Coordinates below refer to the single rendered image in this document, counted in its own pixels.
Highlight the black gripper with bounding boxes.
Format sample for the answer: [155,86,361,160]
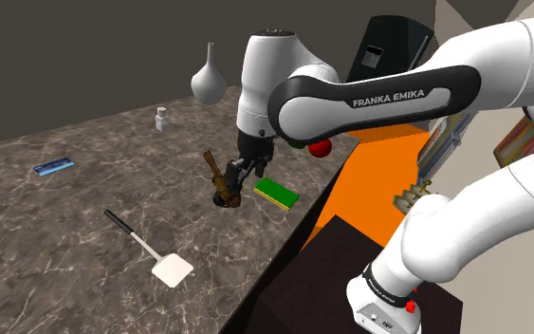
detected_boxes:
[223,131,276,195]

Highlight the green and yellow sponge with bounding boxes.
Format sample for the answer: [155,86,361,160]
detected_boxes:
[253,176,301,213]

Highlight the red ball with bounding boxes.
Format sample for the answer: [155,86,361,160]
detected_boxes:
[307,138,333,159]

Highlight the white long-necked vase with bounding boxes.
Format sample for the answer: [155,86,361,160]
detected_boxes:
[190,41,228,106]

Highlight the white salt shaker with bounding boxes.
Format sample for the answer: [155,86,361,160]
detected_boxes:
[155,106,172,133]

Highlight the dark robot stand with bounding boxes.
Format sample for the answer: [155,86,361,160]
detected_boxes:
[243,213,465,334]

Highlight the blue flat card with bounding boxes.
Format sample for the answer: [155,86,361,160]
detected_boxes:
[32,157,76,177]

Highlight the black box with grey window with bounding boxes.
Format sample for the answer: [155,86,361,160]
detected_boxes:
[345,14,436,84]

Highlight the white spatula with black handle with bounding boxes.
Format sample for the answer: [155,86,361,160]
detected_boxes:
[102,209,195,289]

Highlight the gold wall key holder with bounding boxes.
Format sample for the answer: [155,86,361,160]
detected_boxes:
[391,179,434,215]

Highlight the framed wall picture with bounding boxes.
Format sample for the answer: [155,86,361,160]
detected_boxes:
[415,112,478,182]

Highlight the colourful striped wall picture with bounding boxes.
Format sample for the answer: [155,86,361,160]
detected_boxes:
[493,115,534,169]

